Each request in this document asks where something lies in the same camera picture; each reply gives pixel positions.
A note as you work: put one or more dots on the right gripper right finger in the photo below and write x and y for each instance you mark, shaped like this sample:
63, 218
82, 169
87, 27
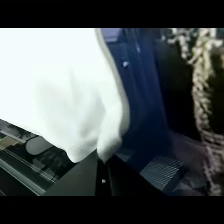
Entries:
146, 180

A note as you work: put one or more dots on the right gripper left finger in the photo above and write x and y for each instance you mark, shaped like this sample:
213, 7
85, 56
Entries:
78, 181

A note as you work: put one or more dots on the silver frame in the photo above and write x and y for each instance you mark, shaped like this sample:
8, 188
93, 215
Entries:
21, 175

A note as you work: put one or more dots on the purple patterned garment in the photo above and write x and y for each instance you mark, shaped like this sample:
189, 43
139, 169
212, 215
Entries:
201, 100

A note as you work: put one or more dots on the white garment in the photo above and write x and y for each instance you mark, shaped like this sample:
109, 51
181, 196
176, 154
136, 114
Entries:
60, 93

